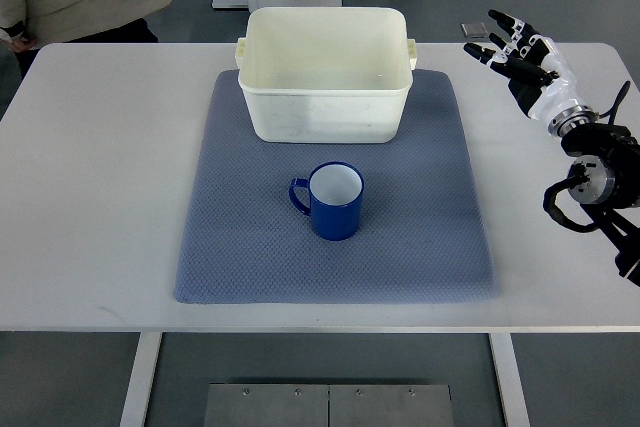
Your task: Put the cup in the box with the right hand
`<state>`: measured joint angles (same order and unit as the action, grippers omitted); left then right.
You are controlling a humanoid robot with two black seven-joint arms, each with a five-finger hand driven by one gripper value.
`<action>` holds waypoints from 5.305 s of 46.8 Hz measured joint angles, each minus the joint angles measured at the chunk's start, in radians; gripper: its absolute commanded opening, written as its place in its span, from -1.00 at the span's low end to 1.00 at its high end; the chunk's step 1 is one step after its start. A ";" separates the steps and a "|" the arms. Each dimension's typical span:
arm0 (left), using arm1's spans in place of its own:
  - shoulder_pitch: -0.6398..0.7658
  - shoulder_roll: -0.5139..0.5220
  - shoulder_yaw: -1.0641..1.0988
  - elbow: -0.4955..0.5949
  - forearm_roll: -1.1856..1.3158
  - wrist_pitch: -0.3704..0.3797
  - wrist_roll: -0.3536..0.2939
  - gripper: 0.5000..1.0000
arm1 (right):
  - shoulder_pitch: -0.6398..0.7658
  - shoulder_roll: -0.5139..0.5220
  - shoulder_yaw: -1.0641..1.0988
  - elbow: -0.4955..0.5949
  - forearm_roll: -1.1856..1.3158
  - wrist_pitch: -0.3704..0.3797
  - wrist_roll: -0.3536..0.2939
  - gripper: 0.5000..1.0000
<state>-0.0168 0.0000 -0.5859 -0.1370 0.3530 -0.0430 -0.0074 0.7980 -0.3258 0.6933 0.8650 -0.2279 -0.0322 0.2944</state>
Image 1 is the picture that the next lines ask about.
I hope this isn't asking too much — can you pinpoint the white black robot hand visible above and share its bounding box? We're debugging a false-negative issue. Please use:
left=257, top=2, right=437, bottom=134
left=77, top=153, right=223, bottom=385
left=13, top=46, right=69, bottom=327
left=464, top=9, right=597, bottom=137

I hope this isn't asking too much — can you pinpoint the blue enamel mug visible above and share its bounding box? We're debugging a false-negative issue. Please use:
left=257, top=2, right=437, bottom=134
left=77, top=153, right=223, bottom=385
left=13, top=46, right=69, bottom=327
left=288, top=161, right=365, bottom=241

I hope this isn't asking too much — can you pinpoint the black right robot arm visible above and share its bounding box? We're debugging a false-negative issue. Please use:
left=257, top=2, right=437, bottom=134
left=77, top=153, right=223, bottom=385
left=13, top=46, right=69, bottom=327
left=543, top=81, right=639, bottom=284

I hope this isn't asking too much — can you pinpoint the white plastic box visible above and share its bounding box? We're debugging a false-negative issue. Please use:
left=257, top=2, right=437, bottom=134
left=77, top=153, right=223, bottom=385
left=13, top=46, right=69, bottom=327
left=235, top=7, right=417, bottom=144

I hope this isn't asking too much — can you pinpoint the grey floor socket plate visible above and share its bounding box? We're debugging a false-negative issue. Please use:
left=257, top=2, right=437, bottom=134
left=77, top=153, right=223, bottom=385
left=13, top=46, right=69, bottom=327
left=460, top=22, right=489, bottom=39

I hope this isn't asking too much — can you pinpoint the blue grey textured mat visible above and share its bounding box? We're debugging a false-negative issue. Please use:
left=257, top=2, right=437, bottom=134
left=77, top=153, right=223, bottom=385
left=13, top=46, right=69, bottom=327
left=174, top=70, right=498, bottom=304

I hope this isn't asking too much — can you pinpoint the white table right leg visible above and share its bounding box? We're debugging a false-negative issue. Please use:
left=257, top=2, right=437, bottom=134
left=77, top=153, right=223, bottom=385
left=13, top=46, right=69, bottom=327
left=489, top=333, right=530, bottom=427

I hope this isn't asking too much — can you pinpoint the white table leg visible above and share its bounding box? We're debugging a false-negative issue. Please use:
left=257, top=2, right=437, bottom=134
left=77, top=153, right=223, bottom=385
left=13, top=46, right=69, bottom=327
left=489, top=333, right=530, bottom=427
left=120, top=332, right=162, bottom=427

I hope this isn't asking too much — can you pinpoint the metal floor plate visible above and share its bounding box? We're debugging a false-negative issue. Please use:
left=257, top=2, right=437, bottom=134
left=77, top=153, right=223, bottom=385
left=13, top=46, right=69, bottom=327
left=204, top=383, right=454, bottom=426

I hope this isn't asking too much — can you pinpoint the white table left leg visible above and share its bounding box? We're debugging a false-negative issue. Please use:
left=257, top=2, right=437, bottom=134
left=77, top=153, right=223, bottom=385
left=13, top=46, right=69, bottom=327
left=120, top=332, right=162, bottom=427

